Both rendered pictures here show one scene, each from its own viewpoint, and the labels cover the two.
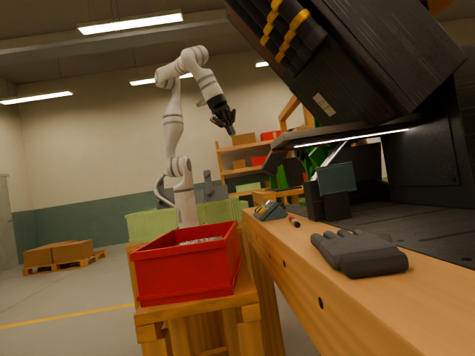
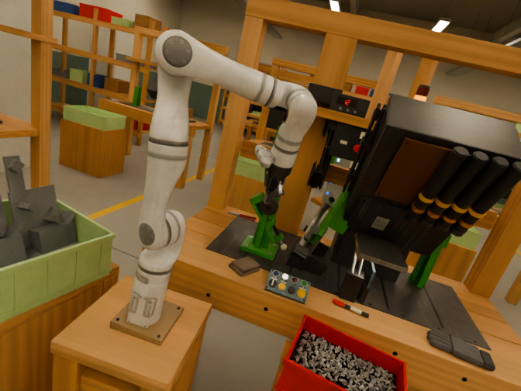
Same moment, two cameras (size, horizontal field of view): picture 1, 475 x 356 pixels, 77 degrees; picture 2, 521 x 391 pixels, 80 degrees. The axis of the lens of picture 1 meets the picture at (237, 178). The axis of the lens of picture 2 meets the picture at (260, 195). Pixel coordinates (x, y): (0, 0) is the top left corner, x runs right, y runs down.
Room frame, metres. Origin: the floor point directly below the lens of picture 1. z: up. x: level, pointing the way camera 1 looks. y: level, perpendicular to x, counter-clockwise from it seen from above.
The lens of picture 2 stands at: (0.96, 0.89, 1.55)
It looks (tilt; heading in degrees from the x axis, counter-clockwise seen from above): 18 degrees down; 284
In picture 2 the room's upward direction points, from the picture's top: 14 degrees clockwise
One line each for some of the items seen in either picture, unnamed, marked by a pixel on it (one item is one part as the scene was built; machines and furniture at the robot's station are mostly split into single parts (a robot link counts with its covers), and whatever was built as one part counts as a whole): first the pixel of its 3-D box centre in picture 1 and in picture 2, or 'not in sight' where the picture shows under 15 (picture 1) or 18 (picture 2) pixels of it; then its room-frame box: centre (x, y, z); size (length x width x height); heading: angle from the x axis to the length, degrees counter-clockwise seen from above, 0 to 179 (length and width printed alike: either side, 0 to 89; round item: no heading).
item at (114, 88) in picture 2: not in sight; (99, 71); (6.08, -4.27, 1.13); 2.48 x 0.54 x 2.27; 2
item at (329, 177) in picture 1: (338, 191); (367, 281); (0.76, -0.25, 0.97); 0.10 x 0.02 x 0.14; 94
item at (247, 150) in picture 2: not in sight; (358, 181); (0.89, -0.77, 1.23); 1.30 x 0.05 x 0.09; 4
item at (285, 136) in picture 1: (349, 133); (375, 240); (0.78, -0.31, 1.11); 0.39 x 0.16 x 0.03; 94
